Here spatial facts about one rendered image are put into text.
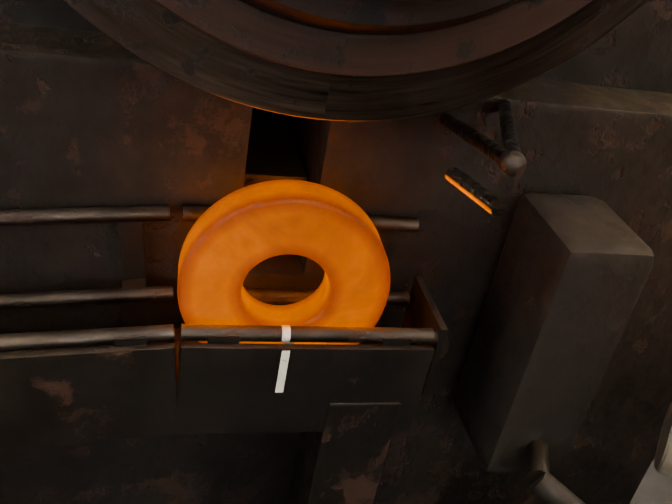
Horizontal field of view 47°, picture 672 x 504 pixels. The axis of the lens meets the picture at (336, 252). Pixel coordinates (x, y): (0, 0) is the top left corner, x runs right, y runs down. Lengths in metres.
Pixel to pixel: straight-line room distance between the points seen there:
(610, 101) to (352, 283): 0.27
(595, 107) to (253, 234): 0.30
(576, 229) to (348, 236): 0.18
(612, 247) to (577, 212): 0.05
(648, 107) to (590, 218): 0.12
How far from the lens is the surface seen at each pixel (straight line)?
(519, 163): 0.42
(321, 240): 0.54
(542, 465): 0.68
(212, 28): 0.43
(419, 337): 0.59
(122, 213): 0.59
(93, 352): 0.55
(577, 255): 0.59
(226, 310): 0.57
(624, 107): 0.68
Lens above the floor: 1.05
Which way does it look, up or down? 31 degrees down
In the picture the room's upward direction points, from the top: 11 degrees clockwise
